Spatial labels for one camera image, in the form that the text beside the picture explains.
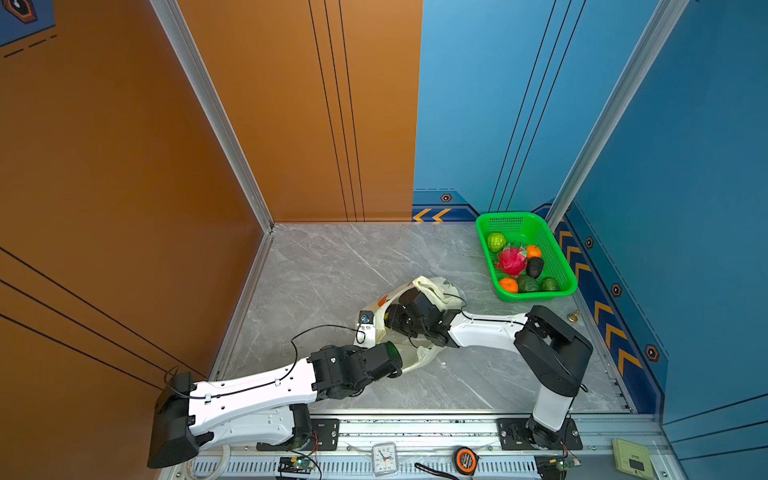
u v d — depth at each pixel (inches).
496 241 41.8
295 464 27.8
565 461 27.4
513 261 38.9
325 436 29.5
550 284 37.9
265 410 17.9
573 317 36.8
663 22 28.0
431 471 27.3
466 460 26.6
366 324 25.8
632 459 26.9
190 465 27.3
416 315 27.4
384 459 27.0
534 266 40.3
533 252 41.6
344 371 20.8
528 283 38.0
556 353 18.7
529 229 43.9
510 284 37.9
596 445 28.4
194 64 30.4
